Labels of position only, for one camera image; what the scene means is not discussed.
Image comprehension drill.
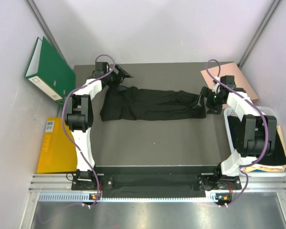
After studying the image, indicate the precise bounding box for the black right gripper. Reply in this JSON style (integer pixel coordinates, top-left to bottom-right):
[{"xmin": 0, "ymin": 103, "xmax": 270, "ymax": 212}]
[{"xmin": 194, "ymin": 86, "xmax": 225, "ymax": 115}]

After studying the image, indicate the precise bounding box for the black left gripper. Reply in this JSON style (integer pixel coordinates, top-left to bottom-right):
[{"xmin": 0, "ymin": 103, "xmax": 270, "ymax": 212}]
[{"xmin": 104, "ymin": 64, "xmax": 133, "ymax": 93}]

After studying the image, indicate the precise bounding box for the black printed t-shirt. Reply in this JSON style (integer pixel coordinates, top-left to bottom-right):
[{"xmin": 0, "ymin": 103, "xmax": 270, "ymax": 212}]
[{"xmin": 100, "ymin": 86, "xmax": 206, "ymax": 121}]

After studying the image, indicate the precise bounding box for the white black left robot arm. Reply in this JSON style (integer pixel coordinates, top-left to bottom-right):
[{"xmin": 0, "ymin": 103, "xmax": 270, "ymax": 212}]
[{"xmin": 62, "ymin": 62, "xmax": 133, "ymax": 192}]

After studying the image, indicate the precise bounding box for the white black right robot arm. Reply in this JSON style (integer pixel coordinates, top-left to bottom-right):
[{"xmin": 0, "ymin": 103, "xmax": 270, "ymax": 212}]
[{"xmin": 197, "ymin": 86, "xmax": 277, "ymax": 191}]

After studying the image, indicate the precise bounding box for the folded black t-shirt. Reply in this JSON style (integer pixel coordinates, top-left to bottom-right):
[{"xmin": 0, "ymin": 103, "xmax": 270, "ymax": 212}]
[{"xmin": 228, "ymin": 115, "xmax": 286, "ymax": 166}]

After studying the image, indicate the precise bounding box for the pink paper folder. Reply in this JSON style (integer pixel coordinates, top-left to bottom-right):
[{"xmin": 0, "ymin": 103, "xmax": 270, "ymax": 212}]
[{"xmin": 201, "ymin": 62, "xmax": 259, "ymax": 103}]

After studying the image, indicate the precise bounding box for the green lever arch binder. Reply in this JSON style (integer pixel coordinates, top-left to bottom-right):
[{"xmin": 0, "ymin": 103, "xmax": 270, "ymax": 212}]
[{"xmin": 24, "ymin": 37, "xmax": 76, "ymax": 107}]

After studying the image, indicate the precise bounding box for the yellow folder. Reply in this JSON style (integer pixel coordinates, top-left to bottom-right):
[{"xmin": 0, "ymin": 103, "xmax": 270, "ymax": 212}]
[{"xmin": 36, "ymin": 117, "xmax": 77, "ymax": 174}]

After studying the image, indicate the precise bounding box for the white plastic basket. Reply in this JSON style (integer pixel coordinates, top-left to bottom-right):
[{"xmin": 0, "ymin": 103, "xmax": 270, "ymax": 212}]
[{"xmin": 223, "ymin": 107, "xmax": 286, "ymax": 177}]

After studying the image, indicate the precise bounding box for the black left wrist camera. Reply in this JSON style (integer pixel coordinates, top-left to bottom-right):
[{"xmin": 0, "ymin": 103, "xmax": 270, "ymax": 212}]
[{"xmin": 94, "ymin": 62, "xmax": 110, "ymax": 77}]

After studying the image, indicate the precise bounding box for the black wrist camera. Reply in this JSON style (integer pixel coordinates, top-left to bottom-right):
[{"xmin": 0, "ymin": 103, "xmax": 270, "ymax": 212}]
[
  {"xmin": 94, "ymin": 62, "xmax": 110, "ymax": 77},
  {"xmin": 220, "ymin": 75, "xmax": 236, "ymax": 89}
]

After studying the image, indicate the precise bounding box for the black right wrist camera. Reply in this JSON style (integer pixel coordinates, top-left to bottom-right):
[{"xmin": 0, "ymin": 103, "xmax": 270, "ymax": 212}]
[{"xmin": 220, "ymin": 75, "xmax": 236, "ymax": 89}]

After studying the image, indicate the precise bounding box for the grey slotted cable duct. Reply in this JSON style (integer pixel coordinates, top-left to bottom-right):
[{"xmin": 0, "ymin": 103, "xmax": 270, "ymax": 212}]
[{"xmin": 38, "ymin": 192, "xmax": 218, "ymax": 203}]

